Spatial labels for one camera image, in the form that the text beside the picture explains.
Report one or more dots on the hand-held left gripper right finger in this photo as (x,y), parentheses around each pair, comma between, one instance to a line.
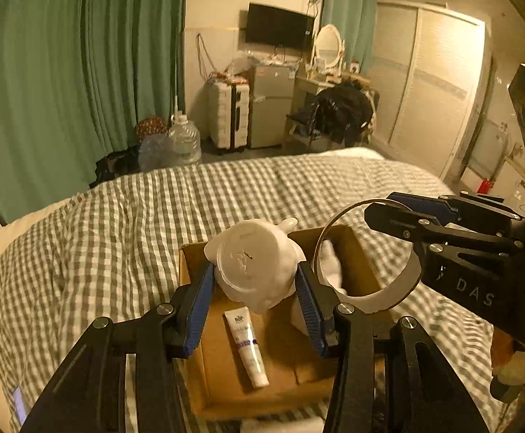
(311,313)

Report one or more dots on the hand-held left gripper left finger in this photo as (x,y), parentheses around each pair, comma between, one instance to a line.
(200,306)

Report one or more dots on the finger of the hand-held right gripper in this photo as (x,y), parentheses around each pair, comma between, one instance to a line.
(418,205)
(402,225)

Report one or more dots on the cardboard box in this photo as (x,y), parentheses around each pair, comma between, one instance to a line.
(280,361)

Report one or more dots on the person's right hand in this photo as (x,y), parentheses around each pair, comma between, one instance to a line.
(513,365)

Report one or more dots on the white cloth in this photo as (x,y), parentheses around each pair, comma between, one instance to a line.
(332,261)

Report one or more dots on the white cream tube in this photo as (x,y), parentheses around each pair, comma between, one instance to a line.
(246,347)

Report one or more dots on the small red object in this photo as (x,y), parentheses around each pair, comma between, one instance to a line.
(484,186)

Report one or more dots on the checkered blanket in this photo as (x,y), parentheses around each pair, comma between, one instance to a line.
(122,243)

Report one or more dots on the white sliding wardrobe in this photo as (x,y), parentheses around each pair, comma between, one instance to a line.
(425,90)

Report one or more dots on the black clothes pile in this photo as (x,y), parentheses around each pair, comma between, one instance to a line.
(343,108)

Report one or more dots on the white chair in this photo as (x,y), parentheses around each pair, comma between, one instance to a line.
(296,128)

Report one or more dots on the bluish plastic water bottle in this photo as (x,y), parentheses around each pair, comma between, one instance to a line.
(154,155)

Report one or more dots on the white dressing table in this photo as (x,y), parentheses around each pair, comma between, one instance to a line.
(305,85)

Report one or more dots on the clear water jug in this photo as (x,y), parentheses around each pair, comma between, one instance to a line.
(185,142)

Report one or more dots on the black bag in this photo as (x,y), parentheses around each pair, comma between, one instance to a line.
(116,164)

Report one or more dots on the silver mini fridge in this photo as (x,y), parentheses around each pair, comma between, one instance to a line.
(269,108)

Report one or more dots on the oval white vanity mirror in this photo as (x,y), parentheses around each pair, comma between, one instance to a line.
(327,43)

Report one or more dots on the brown patterned bag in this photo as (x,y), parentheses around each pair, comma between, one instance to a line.
(150,127)

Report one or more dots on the white suitcase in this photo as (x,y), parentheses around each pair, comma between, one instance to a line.
(226,115)

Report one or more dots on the narrow green curtain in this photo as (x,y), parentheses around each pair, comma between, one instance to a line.
(348,9)

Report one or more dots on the clear plastic bag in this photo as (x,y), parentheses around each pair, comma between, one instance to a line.
(240,66)

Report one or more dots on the wide green curtain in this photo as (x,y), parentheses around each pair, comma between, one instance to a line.
(64,76)

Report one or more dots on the black wall television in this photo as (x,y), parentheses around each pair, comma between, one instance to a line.
(279,26)

